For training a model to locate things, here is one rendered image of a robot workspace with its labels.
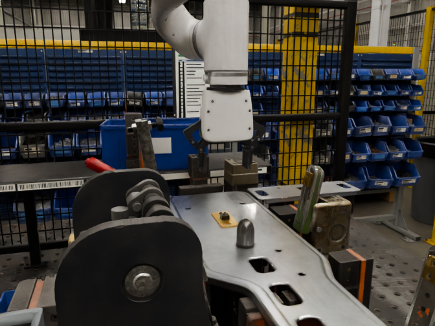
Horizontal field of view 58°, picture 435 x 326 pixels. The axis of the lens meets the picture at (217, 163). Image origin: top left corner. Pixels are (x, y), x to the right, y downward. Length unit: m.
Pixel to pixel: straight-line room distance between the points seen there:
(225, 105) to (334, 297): 0.38
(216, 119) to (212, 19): 0.18
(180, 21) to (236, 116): 0.21
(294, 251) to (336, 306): 0.16
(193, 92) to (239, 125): 0.57
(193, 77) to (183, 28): 0.53
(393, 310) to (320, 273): 0.55
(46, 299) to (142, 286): 0.15
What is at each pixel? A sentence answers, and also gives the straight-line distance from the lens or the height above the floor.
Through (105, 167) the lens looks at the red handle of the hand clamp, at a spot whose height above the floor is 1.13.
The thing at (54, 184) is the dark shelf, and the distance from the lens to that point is 1.10.
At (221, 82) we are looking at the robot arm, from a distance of 0.73.
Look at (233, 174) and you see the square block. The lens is 1.05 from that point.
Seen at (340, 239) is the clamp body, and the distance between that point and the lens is 0.86.
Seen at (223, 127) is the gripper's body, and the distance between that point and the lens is 0.74.
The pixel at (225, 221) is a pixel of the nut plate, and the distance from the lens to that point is 0.81.
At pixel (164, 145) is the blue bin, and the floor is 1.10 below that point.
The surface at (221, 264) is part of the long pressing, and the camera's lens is 0.64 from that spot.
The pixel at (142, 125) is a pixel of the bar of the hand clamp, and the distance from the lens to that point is 0.72.
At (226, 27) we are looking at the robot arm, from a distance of 0.73.
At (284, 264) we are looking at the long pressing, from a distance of 0.65.
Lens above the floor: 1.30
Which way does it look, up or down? 13 degrees down
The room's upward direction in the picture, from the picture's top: straight up
